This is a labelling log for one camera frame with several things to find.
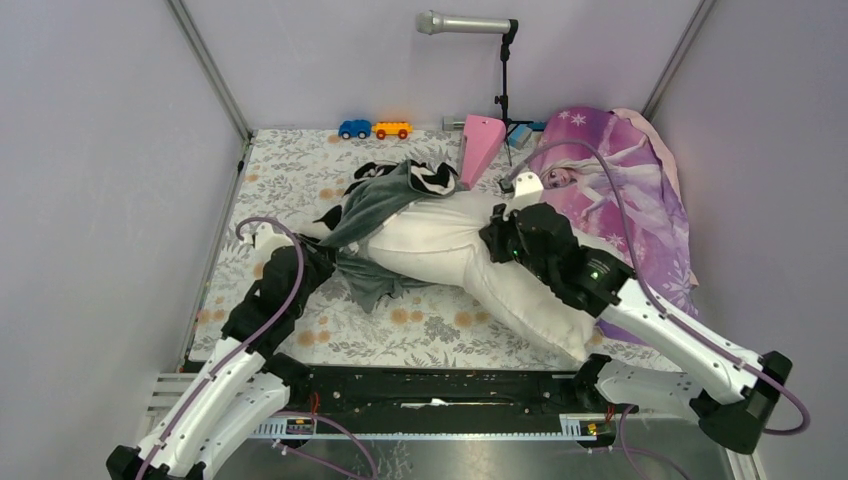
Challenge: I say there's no white pillow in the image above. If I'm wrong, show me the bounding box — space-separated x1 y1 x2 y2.
334 191 596 362

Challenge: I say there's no grey plush pillowcase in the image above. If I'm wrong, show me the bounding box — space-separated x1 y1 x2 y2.
301 159 458 313

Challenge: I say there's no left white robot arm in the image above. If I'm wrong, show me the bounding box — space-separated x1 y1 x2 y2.
106 242 336 479

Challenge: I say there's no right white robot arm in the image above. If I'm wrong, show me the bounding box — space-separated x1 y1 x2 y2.
479 203 793 454

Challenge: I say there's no floral table cloth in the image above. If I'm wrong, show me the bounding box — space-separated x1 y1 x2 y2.
188 128 690 374

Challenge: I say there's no purple princess print blanket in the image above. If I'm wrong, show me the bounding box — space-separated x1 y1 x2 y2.
529 106 698 316

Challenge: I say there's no light blue small box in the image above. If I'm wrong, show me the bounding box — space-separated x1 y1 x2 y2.
507 124 533 149

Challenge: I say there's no pink wedge block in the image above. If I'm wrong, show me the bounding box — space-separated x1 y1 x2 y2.
459 115 506 189

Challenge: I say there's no blue toy car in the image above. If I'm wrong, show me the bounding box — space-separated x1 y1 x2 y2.
337 119 372 140

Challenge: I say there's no orange toy car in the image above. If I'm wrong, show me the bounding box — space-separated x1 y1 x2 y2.
372 122 414 140

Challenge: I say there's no black microphone stand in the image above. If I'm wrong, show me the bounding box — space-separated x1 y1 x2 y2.
494 19 533 165

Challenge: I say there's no silver microphone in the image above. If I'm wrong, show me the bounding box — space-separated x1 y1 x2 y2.
415 10 518 35

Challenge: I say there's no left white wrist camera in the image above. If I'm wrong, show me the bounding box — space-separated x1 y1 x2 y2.
242 223 294 258

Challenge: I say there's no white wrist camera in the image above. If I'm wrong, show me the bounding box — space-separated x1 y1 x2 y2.
499 171 544 220
242 223 294 258

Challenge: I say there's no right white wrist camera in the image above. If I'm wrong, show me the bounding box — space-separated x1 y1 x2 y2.
499 171 544 220

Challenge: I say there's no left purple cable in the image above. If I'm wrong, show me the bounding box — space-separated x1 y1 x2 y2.
132 217 379 480

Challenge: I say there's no purple cable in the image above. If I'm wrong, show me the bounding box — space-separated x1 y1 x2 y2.
498 139 812 480
132 217 379 480

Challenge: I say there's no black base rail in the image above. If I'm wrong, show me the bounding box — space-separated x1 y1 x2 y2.
263 354 626 439

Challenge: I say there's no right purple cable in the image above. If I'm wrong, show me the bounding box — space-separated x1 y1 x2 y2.
498 139 812 480

